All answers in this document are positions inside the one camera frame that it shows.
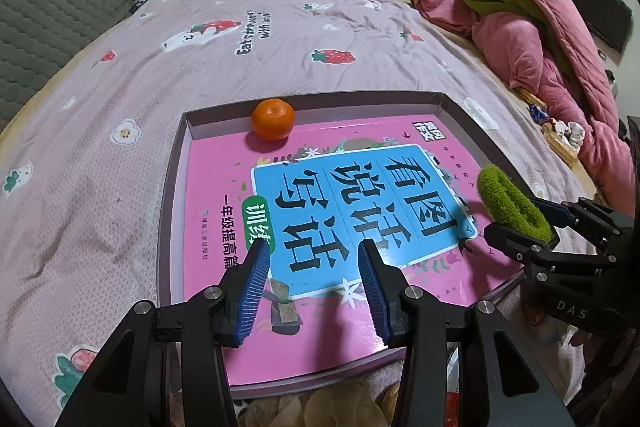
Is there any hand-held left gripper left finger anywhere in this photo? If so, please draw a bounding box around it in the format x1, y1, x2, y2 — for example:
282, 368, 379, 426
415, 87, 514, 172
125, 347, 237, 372
55, 238, 273, 427

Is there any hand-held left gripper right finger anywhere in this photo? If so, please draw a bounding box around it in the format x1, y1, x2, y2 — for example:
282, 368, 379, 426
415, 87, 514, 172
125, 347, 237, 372
357, 238, 576, 427

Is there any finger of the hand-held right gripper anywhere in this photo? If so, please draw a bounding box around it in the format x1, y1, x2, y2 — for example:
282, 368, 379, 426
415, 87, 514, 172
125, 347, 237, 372
483, 223, 621, 288
531, 196, 640, 253

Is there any green fuzzy ring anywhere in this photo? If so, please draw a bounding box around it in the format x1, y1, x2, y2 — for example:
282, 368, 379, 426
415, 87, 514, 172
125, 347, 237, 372
476, 164, 556, 242

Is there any pink printed cardboard box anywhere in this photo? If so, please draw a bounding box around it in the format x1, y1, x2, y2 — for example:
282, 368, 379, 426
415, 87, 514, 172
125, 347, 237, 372
156, 91, 526, 403

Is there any red and white packet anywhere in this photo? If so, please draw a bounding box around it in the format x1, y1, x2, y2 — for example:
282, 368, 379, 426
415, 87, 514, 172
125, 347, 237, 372
442, 341, 463, 427

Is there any white patterned scrunchie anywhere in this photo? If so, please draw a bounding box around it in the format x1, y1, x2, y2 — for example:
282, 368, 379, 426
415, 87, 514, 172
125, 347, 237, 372
550, 119, 587, 154

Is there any orange mandarin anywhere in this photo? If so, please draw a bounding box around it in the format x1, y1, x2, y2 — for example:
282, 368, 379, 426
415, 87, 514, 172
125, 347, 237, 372
251, 98, 295, 142

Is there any pink quilt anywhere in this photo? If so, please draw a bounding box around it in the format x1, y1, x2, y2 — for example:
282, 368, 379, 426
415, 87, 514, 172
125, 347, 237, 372
411, 0, 631, 218

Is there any black television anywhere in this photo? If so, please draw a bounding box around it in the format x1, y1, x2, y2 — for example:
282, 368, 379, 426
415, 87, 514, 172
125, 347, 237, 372
562, 0, 633, 54

